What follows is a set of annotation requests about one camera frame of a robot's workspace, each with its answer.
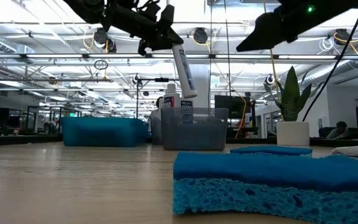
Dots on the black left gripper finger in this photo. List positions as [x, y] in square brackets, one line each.
[166, 39]

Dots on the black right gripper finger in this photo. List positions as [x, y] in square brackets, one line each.
[256, 40]

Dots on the white plastic restorer bottle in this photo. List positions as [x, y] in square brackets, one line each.
[185, 74]
[170, 101]
[186, 104]

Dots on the blue scrub sponge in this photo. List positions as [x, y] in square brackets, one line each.
[269, 150]
[259, 186]

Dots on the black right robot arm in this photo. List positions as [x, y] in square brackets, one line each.
[322, 12]

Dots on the black overhead stand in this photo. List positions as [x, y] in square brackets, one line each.
[162, 79]

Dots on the green snake plant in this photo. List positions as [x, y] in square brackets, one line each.
[291, 99]

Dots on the grey translucent plastic bin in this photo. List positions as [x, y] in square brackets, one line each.
[194, 137]
[155, 130]

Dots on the white plant pot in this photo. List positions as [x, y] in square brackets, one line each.
[292, 133]

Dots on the teal plastic bin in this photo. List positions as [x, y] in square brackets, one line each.
[104, 132]

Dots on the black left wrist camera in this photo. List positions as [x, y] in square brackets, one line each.
[167, 17]

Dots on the black aluminium table frame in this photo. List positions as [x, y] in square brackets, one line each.
[17, 140]

